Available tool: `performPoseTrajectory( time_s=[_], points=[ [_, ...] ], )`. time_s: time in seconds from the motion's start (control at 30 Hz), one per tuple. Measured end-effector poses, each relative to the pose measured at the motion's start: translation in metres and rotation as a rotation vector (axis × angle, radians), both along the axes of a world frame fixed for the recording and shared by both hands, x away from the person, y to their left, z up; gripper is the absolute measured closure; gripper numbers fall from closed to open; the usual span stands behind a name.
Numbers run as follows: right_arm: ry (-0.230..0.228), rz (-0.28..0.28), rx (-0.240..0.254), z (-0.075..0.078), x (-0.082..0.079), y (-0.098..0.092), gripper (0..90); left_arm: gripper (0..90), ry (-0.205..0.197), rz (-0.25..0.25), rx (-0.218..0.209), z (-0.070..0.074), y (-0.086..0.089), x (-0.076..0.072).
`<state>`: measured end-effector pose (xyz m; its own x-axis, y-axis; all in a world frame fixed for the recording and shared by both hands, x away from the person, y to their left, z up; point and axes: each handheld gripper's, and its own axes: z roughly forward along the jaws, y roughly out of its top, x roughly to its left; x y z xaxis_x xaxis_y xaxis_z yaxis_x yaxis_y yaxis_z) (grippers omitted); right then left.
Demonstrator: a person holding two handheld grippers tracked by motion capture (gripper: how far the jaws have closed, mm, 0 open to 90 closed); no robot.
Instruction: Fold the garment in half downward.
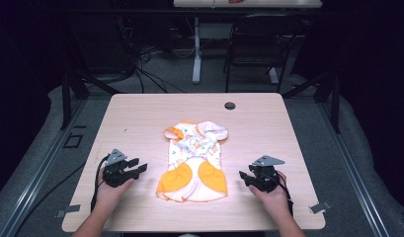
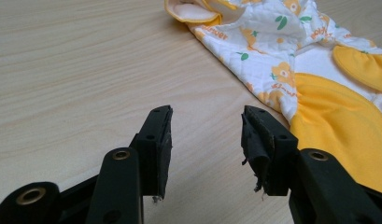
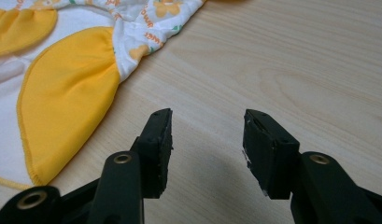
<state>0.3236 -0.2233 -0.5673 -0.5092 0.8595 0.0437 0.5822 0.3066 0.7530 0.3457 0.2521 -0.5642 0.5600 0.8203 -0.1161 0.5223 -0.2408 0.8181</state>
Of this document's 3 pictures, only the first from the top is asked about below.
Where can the grey tape strip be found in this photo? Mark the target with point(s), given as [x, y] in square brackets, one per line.
[320, 207]
[69, 210]

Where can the white and orange baby garment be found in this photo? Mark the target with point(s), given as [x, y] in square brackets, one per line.
[193, 162]

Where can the black floor socket frame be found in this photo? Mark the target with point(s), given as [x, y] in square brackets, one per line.
[73, 141]

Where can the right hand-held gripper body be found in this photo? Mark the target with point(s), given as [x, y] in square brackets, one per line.
[266, 174]

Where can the black metal stand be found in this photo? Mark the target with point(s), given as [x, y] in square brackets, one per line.
[74, 92]
[324, 95]

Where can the person's right hand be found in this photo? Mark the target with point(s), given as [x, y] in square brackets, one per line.
[272, 197]

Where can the white desk top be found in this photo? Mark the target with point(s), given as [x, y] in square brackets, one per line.
[249, 3]

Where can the white desk leg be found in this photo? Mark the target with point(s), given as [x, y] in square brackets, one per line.
[197, 56]

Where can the black chair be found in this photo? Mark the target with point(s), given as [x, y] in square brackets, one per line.
[260, 49]

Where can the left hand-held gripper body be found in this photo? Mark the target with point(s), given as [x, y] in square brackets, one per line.
[114, 171]

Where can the person's left hand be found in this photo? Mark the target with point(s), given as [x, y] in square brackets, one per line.
[111, 194]

